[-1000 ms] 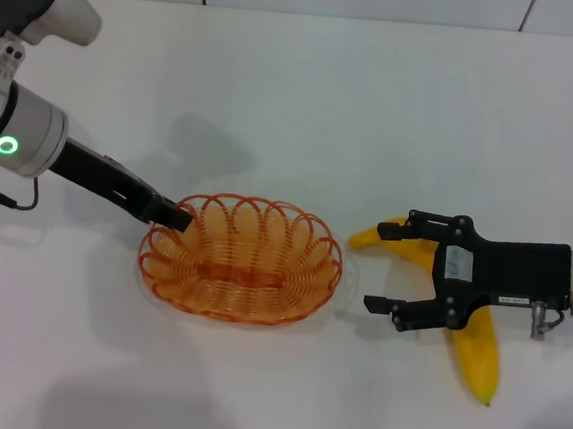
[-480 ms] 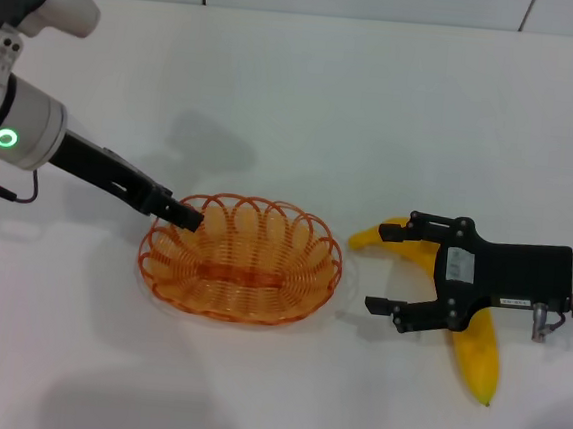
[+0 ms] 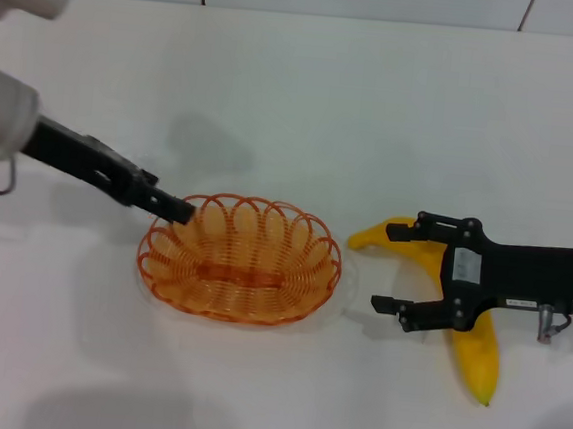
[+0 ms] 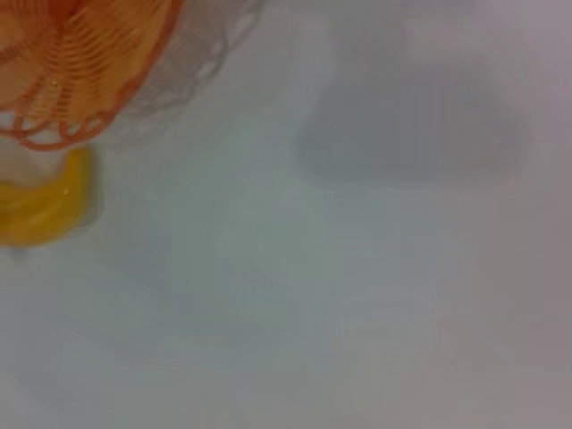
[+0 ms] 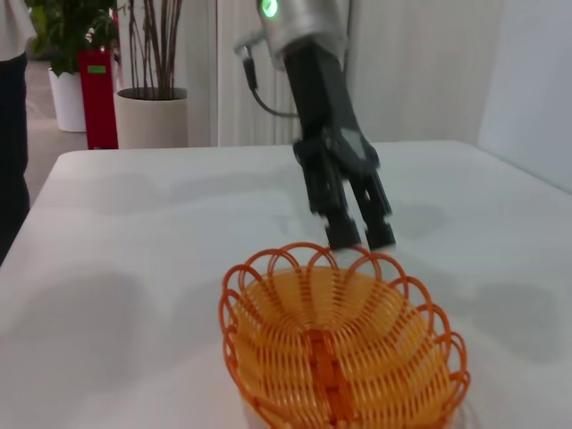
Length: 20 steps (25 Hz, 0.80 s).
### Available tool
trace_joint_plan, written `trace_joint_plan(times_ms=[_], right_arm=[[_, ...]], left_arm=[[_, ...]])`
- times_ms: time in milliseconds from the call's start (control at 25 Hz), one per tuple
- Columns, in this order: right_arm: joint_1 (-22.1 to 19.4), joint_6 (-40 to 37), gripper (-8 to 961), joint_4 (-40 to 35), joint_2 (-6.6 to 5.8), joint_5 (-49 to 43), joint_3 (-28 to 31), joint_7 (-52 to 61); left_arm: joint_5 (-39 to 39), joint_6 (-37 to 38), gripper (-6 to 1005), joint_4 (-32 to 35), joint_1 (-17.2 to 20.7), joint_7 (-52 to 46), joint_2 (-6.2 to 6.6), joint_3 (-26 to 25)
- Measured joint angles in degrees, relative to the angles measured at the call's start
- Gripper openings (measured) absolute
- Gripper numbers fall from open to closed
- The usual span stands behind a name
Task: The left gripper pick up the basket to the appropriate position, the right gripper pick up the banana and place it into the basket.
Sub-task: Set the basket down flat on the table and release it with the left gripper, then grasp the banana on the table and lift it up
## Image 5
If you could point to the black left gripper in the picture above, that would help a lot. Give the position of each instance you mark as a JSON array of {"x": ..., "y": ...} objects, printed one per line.
[{"x": 324, "y": 98}]

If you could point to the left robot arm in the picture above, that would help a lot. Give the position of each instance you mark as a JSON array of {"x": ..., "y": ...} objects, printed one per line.
[{"x": 304, "y": 18}]

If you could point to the large cream plant pot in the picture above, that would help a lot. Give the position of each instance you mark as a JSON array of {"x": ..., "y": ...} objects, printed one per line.
[{"x": 152, "y": 120}]

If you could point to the bare branch plant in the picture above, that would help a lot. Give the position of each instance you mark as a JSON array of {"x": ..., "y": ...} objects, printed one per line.
[{"x": 154, "y": 44}]

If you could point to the red box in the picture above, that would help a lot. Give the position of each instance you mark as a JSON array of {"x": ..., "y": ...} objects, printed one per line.
[{"x": 100, "y": 103}]

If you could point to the small white plant pot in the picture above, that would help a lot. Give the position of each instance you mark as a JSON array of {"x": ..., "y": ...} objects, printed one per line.
[{"x": 67, "y": 103}]

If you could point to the green leafy potted plant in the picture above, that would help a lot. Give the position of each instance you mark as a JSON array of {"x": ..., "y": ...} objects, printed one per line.
[{"x": 67, "y": 31}]

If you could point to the person in dark trousers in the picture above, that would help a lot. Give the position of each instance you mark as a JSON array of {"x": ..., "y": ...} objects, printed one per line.
[{"x": 11, "y": 134}]

